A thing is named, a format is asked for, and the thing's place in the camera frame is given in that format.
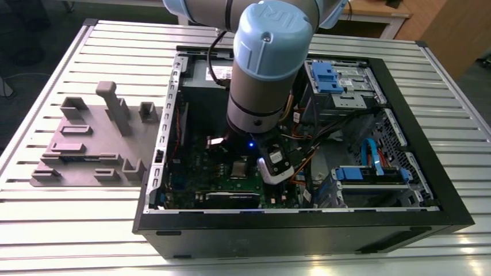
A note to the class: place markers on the silver square CPU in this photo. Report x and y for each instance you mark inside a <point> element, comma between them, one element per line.
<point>239,169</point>

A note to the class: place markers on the silver disk bay cage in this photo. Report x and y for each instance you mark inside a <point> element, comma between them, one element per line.
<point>378,187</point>

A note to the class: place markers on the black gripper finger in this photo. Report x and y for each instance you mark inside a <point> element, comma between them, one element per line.
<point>215,142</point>

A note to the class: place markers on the black graphics card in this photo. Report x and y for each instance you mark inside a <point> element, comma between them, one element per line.
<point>230,201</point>

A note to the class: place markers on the blue plastic drive latch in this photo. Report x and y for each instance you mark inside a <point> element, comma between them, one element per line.
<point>326,77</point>

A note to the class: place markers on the black open PC case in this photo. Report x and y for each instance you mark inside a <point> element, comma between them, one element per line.
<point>268,230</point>

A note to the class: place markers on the grey power supply unit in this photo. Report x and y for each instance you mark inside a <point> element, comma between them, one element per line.
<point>199,100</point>

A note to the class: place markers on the black RAM slot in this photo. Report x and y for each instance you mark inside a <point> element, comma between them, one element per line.
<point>283,192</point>
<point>271,192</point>

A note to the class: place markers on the black office chair base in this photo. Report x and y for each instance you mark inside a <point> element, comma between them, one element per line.
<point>486,61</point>

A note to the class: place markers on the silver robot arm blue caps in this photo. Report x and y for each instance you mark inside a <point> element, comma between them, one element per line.
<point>264,57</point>

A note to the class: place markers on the loose RAM stick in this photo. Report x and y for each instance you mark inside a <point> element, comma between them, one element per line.
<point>82,158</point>

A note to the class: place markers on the blue motherboard connector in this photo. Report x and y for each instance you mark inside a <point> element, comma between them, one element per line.
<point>179,182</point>

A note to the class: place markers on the brown wooden cabinet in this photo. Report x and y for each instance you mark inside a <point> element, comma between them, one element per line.
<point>453,34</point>

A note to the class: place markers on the green motherboard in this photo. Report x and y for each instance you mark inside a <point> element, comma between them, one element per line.
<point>199,169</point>

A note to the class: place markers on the hard disk in blue carrier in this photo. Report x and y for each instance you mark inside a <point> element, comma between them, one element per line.
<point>348,174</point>

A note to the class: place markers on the black CPU socket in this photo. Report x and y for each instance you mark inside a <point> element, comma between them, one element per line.
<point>239,178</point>

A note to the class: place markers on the grey plastic parts rack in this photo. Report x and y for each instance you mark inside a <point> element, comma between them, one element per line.
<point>96,138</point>

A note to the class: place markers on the silver optical drive cage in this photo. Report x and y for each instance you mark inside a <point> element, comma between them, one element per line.
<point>344,100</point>

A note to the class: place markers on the wooden desk white frame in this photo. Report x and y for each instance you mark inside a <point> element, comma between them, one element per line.
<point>383,11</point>

